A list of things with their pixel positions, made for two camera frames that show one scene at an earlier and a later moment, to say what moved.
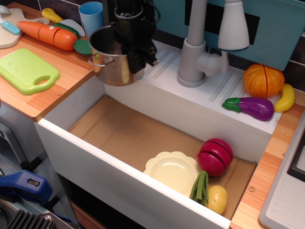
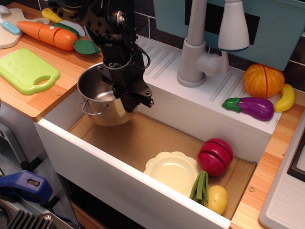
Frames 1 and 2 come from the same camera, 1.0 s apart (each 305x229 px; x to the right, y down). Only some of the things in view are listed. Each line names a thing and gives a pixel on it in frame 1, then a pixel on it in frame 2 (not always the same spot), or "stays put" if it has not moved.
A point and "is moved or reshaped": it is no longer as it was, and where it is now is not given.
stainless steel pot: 106,44 is moved or reshaped
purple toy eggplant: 257,108 stays put
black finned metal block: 24,220 stays put
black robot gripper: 136,32 -> 124,65
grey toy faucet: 196,62 stays put
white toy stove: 285,208 stays put
